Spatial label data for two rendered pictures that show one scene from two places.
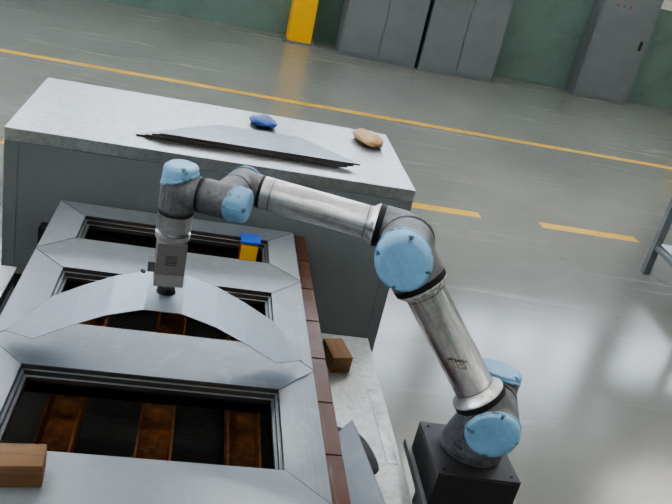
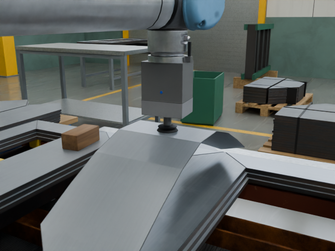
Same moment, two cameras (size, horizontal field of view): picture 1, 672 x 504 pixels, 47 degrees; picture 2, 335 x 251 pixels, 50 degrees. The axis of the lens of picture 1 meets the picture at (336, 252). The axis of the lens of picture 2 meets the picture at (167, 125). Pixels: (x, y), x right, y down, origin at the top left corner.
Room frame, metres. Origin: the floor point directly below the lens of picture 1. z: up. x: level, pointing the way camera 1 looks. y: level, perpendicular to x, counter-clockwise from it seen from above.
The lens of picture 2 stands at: (1.94, -0.18, 1.23)
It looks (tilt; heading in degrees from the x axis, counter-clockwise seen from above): 16 degrees down; 130
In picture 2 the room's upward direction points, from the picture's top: straight up
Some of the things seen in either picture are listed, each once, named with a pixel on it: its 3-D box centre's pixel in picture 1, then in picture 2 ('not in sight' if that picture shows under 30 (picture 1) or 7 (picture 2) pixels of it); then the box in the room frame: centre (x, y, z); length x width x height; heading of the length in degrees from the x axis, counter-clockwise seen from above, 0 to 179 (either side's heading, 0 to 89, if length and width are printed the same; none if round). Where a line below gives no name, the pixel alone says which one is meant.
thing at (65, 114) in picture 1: (221, 136); not in sight; (2.60, 0.49, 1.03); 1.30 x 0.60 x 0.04; 102
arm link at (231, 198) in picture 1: (226, 198); not in sight; (1.50, 0.25, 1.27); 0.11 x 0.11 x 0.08; 85
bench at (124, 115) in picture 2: not in sight; (89, 88); (-1.41, 2.41, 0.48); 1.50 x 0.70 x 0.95; 11
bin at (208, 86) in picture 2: not in sight; (201, 96); (-0.65, 3.58, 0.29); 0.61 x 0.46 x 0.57; 111
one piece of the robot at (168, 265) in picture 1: (165, 253); (171, 83); (1.49, 0.36, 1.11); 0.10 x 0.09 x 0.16; 108
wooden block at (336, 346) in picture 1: (336, 354); not in sight; (1.89, -0.07, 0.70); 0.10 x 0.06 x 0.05; 24
